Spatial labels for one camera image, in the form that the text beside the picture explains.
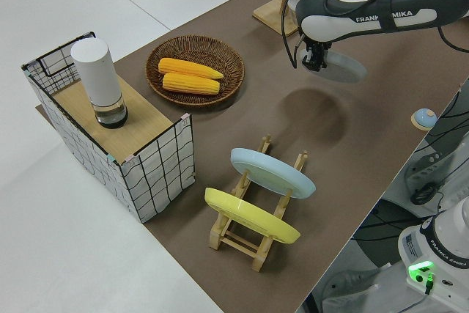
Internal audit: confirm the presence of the brown table mat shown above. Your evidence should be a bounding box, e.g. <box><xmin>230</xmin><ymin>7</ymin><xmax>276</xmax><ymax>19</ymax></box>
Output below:
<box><xmin>34</xmin><ymin>0</ymin><xmax>465</xmax><ymax>313</ymax></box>

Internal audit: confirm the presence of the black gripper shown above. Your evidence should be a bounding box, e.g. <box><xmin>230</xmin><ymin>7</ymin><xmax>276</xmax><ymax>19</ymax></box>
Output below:
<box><xmin>300</xmin><ymin>39</ymin><xmax>333</xmax><ymax>73</ymax></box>

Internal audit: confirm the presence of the small blue call bell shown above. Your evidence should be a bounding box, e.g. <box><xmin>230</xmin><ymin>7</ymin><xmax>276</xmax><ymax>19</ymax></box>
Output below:
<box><xmin>410</xmin><ymin>107</ymin><xmax>437</xmax><ymax>131</ymax></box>

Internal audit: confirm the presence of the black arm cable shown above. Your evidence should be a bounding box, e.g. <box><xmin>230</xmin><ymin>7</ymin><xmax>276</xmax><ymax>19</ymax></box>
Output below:
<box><xmin>280</xmin><ymin>0</ymin><xmax>344</xmax><ymax>70</ymax></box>

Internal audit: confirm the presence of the wire grid basket wooden shelf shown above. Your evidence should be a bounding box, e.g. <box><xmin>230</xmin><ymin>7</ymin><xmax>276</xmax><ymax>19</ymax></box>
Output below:
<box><xmin>21</xmin><ymin>30</ymin><xmax>196</xmax><ymax>224</ymax></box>

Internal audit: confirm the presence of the coiled black floor cable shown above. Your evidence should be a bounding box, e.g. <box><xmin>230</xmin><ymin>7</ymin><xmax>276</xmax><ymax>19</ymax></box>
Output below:
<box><xmin>409</xmin><ymin>180</ymin><xmax>447</xmax><ymax>207</ymax></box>

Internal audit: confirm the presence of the yellow plate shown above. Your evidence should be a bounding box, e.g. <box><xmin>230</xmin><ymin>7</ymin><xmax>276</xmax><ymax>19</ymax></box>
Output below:
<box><xmin>203</xmin><ymin>187</ymin><xmax>303</xmax><ymax>246</ymax></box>

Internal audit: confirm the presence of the white cylinder bottle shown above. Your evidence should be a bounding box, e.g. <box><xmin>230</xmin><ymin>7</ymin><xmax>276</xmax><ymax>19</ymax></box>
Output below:
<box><xmin>70</xmin><ymin>38</ymin><xmax>130</xmax><ymax>130</ymax></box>

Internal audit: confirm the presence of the light blue plate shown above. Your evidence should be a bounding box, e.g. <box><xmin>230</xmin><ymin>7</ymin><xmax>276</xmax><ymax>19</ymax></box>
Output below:
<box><xmin>229</xmin><ymin>147</ymin><xmax>317</xmax><ymax>201</ymax></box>

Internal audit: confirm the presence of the low wooden plate rack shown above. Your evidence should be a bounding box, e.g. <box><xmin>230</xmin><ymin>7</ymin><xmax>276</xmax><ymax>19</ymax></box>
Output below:
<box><xmin>208</xmin><ymin>133</ymin><xmax>310</xmax><ymax>273</ymax></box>

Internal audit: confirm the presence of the brown wicker basket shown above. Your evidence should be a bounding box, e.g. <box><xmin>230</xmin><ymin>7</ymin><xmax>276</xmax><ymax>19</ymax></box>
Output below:
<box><xmin>145</xmin><ymin>34</ymin><xmax>246</xmax><ymax>107</ymax></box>

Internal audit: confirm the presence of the yellow corn cob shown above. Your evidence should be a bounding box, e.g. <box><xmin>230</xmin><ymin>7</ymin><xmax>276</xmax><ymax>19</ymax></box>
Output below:
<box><xmin>161</xmin><ymin>71</ymin><xmax>221</xmax><ymax>96</ymax></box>
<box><xmin>158</xmin><ymin>56</ymin><xmax>225</xmax><ymax>81</ymax></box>

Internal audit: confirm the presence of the wooden stand block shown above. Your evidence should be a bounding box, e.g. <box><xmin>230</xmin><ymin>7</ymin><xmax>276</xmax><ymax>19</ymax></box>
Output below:
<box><xmin>252</xmin><ymin>0</ymin><xmax>300</xmax><ymax>37</ymax></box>

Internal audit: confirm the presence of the gray plate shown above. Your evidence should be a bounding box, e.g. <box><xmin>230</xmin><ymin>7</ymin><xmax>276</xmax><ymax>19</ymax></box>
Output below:
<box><xmin>302</xmin><ymin>50</ymin><xmax>369</xmax><ymax>84</ymax></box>

